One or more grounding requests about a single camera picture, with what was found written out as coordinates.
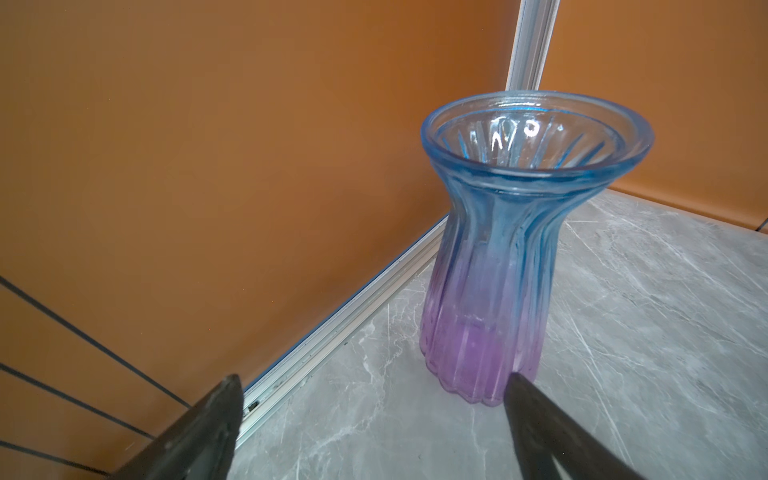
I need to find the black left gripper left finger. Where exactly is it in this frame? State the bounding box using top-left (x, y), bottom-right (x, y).
top-left (110, 374), bottom-right (244, 480)

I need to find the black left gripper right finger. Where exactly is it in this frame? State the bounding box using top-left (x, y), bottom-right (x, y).
top-left (504, 372), bottom-right (641, 480)

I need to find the purple glass vase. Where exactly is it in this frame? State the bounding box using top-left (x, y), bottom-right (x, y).
top-left (419, 90), bottom-right (654, 407)

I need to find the aluminium corner post left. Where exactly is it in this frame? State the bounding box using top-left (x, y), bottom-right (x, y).
top-left (506, 0), bottom-right (560, 90)

